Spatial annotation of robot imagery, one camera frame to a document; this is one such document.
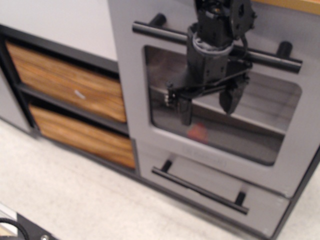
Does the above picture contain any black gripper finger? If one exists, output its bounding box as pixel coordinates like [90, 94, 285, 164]
[219, 76, 250, 115]
[178, 97, 192, 125]

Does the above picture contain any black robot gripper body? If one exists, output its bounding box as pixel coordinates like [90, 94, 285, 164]
[165, 23, 251, 107]

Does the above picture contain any grey oven door with window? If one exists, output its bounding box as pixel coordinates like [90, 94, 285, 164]
[108, 0, 320, 199]

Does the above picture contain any black oven door handle bar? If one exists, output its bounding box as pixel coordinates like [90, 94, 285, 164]
[132, 13, 303, 74]

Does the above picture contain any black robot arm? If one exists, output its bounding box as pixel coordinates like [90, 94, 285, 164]
[165, 0, 257, 126]

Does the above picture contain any grey ridged oven shelf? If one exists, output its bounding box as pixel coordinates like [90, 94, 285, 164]
[148, 72, 302, 135]

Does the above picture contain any grey bottom oven drawer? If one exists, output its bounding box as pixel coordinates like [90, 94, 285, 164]
[136, 141, 290, 239]

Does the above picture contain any dark grey toy kitchen cabinet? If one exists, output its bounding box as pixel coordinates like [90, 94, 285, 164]
[0, 0, 320, 240]

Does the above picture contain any amber transparent plastic pot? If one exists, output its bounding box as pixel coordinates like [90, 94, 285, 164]
[187, 123, 209, 144]

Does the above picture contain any lower wood grain drawer box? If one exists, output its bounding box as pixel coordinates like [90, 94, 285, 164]
[29, 104, 136, 169]

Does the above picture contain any wood grain drawer box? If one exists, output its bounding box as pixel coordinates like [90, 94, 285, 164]
[5, 41, 127, 123]
[29, 104, 136, 169]

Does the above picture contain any upper wood grain drawer box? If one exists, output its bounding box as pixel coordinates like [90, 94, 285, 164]
[5, 41, 127, 123]

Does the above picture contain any black bottom drawer handle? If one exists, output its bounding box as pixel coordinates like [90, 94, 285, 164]
[151, 160, 249, 215]

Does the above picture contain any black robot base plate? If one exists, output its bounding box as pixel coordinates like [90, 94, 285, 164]
[16, 213, 58, 240]

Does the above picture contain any black cable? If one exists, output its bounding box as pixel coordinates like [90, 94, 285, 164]
[0, 217, 26, 240]

